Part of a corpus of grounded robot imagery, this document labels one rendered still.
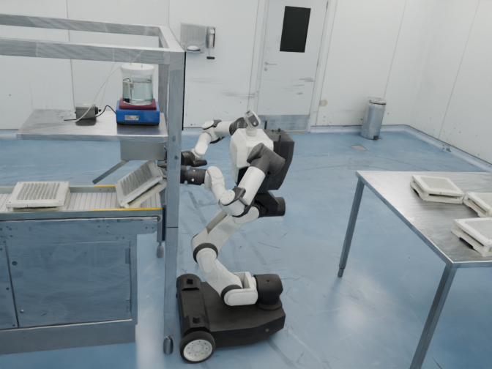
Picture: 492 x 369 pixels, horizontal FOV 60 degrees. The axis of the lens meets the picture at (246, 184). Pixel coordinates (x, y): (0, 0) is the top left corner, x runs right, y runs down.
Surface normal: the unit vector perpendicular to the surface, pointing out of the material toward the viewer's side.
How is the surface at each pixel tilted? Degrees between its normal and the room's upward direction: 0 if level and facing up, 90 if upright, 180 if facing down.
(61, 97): 90
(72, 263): 90
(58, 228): 90
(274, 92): 90
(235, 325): 0
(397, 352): 0
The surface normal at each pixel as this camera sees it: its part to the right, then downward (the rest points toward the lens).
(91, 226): 0.22, 0.43
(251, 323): 0.10, -0.91
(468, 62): -0.94, 0.06
